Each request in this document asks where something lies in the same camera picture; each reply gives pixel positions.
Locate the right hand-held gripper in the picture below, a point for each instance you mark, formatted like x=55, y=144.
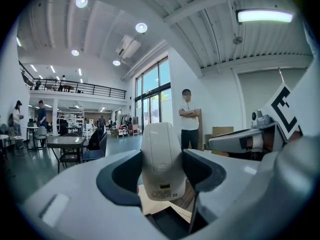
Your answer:
x=300, y=109

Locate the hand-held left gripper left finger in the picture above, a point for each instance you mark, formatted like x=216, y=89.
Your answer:
x=75, y=196

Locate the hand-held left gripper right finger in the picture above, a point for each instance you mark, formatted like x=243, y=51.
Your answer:
x=237, y=184

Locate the black tray box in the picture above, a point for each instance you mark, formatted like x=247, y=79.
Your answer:
x=172, y=224

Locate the cardboard box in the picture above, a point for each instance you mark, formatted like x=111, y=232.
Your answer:
x=222, y=134

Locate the blue chair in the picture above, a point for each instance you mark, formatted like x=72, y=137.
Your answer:
x=96, y=149

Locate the black glass top table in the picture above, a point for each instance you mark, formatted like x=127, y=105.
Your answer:
x=66, y=141

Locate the white chair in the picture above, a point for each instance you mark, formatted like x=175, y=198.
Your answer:
x=88, y=130

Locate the grey chair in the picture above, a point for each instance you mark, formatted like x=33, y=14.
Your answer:
x=40, y=134

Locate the glass door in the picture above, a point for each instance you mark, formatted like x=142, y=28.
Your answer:
x=153, y=96

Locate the round white table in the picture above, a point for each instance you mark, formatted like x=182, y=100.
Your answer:
x=3, y=138

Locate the ceiling smoke detector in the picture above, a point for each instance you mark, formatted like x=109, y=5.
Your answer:
x=237, y=40

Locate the black balcony railing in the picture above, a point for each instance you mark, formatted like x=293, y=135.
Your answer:
x=75, y=89

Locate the long rectangular ceiling lamp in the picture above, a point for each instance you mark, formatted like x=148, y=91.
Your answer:
x=265, y=16

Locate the round ceiling light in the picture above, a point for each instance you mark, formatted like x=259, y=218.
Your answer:
x=141, y=28
x=116, y=63
x=81, y=2
x=75, y=52

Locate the ceiling air conditioner unit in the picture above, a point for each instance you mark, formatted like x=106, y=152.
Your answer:
x=128, y=46

